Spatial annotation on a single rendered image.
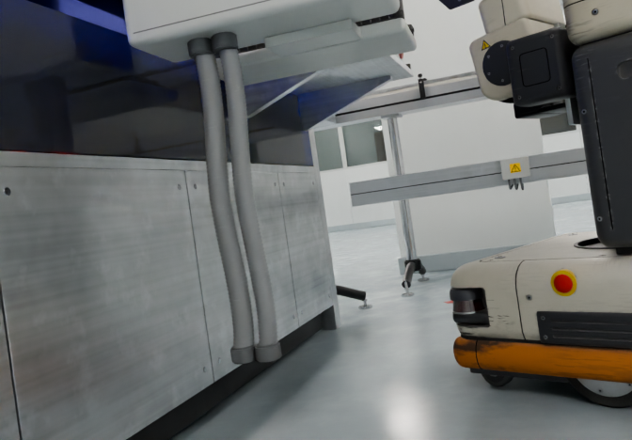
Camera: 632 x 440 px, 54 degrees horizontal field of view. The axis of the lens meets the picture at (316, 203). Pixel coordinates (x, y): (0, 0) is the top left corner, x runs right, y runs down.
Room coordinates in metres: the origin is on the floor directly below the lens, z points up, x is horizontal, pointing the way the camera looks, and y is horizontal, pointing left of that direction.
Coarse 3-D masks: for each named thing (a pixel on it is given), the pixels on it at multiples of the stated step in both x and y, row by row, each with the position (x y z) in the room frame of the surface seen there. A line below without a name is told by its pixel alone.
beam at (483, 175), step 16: (496, 160) 2.81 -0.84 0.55; (544, 160) 2.74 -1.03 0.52; (560, 160) 2.72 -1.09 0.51; (576, 160) 2.70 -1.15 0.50; (400, 176) 2.95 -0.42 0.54; (416, 176) 2.93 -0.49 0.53; (432, 176) 2.90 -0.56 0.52; (448, 176) 2.88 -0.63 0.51; (464, 176) 2.85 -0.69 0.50; (480, 176) 2.83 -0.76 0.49; (496, 176) 2.81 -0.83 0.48; (544, 176) 2.74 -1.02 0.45; (560, 176) 2.72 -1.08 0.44; (352, 192) 3.03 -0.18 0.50; (368, 192) 3.00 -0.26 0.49; (384, 192) 2.98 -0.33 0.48; (400, 192) 2.95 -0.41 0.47; (416, 192) 2.93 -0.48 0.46; (432, 192) 2.90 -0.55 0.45; (448, 192) 2.88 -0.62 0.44
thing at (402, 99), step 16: (432, 80) 2.88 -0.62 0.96; (448, 80) 2.86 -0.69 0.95; (464, 80) 2.81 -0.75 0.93; (368, 96) 2.99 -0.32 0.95; (384, 96) 2.94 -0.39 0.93; (400, 96) 2.91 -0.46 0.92; (416, 96) 2.89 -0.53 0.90; (432, 96) 2.86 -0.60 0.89; (448, 96) 2.84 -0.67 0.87; (464, 96) 2.82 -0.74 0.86; (480, 96) 2.79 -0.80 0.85; (352, 112) 2.99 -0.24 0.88; (368, 112) 2.96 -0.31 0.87; (384, 112) 2.94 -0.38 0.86; (400, 112) 2.92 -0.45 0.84; (416, 112) 3.00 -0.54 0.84; (320, 128) 3.09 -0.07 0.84
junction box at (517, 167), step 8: (504, 160) 2.75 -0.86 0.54; (512, 160) 2.73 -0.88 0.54; (520, 160) 2.72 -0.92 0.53; (528, 160) 2.71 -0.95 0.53; (504, 168) 2.75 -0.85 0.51; (512, 168) 2.74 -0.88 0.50; (520, 168) 2.72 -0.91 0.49; (528, 168) 2.71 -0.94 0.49; (504, 176) 2.75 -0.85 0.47; (512, 176) 2.74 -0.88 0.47; (520, 176) 2.73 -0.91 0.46; (528, 176) 2.72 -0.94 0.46
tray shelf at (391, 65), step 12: (372, 60) 1.83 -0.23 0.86; (384, 60) 1.85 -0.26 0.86; (396, 60) 1.89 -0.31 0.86; (324, 72) 1.91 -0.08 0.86; (336, 72) 1.93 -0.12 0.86; (348, 72) 1.96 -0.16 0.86; (360, 72) 1.98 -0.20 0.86; (372, 72) 2.01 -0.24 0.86; (384, 72) 2.04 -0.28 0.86; (396, 72) 2.06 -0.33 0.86; (408, 72) 2.09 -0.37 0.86; (312, 84) 2.05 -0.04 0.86; (324, 84) 2.08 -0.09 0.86; (336, 84) 2.11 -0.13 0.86
